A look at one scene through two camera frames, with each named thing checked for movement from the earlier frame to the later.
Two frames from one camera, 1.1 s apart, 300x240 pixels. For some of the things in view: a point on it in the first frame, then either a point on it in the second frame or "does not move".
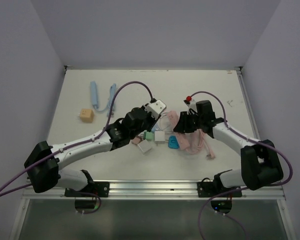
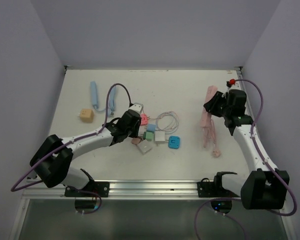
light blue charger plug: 154,128 does not move
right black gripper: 182,126 to 211,106
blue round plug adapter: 173,142 does not move
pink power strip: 183,142 to 206,117
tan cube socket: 87,115 does not move
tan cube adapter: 136,141 does not move
